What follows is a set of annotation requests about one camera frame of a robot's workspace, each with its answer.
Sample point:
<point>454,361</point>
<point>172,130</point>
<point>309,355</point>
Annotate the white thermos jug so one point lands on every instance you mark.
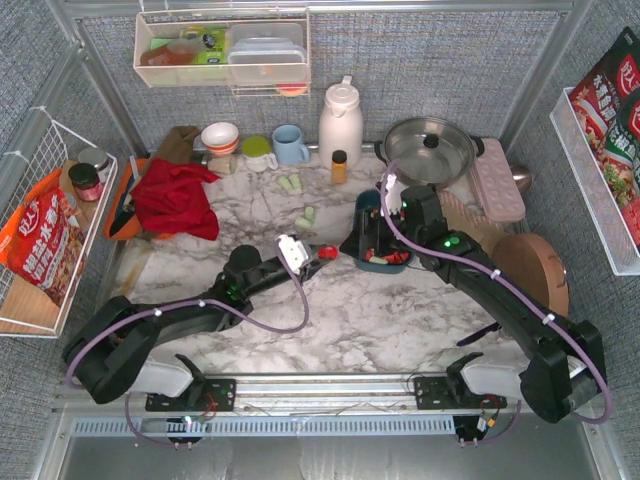
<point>341,123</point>

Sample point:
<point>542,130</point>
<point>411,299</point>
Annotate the clear plastic food container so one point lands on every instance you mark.
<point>267,53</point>

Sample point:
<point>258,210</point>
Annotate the pink egg tray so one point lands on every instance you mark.
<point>493,183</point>

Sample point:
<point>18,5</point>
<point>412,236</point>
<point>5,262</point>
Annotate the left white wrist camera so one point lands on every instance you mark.
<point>295,253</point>

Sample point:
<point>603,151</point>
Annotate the white wire basket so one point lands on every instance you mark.
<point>614,236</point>
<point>26,311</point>

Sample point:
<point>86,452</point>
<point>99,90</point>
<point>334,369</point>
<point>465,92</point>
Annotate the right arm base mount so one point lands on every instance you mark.
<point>435,393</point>

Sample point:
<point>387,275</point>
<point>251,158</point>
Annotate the silver lidded jar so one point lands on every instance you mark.
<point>95,157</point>

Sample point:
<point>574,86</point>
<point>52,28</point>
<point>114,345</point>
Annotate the cream wall basket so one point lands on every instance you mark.
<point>163,59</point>

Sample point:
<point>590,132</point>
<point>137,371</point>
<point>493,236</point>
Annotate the blue mug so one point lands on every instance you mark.
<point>289,147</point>

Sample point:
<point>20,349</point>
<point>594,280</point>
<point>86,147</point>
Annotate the teal storage basket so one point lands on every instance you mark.
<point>371,199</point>

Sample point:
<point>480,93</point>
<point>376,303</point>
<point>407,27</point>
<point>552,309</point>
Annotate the green lidded cup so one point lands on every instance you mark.
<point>257,153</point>

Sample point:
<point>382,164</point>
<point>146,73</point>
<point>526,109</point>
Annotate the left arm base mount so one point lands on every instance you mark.
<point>214,395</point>

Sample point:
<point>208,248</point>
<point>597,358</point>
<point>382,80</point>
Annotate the orange tray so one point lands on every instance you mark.
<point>121,222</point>

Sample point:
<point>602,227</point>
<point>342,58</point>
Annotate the red cloth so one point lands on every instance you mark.
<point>170,199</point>

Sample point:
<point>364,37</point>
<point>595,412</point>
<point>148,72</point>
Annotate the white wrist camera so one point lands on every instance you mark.
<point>391,189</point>
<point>295,253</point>

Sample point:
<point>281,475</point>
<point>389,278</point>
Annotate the orange spice bottle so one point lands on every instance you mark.
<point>339,167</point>

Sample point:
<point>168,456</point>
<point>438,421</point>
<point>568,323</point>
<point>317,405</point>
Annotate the white wire basket right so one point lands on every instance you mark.
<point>614,236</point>

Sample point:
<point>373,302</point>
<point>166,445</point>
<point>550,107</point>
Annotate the brown cloth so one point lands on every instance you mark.
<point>177,146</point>

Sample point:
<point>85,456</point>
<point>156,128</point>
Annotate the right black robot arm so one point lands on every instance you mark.
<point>557,367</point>

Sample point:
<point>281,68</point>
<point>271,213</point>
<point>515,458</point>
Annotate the round wooden board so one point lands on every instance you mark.
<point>534,266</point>

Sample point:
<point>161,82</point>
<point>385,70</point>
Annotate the red coffee capsule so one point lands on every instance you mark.
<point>398,258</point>
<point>330,252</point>
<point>369,255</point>

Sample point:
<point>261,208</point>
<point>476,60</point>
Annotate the stainless steel pot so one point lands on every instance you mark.
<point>429,151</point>

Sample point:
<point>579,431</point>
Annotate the red seasoning bag right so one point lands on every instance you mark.
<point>606,105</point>

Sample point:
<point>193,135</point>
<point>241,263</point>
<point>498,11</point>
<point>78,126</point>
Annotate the white wire basket left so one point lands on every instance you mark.
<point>26,311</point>

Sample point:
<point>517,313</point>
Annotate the dark lidded jar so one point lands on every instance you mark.
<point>86,182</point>

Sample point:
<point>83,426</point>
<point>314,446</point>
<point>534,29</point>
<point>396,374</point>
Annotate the white orange striped bowl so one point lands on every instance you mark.
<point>220,138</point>

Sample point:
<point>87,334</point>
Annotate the red seasoning bag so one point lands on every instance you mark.
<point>606,105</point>
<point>40,243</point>

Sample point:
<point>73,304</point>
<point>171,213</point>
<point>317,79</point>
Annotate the striped pink cloth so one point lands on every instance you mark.
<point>460,202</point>

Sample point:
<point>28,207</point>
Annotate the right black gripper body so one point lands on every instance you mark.
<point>382,232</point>

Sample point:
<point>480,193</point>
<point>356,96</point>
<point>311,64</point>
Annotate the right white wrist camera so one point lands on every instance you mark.
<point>391,189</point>

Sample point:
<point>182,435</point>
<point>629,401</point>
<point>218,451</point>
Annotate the glass pepper grinder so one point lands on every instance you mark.
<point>223,165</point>

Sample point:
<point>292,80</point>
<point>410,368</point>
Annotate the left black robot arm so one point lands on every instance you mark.
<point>110,353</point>

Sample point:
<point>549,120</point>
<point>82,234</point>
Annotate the red seasoning bag left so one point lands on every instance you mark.
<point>40,243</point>

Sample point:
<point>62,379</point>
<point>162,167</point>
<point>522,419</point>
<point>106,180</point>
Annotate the green packaged item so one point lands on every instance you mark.
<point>214,41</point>

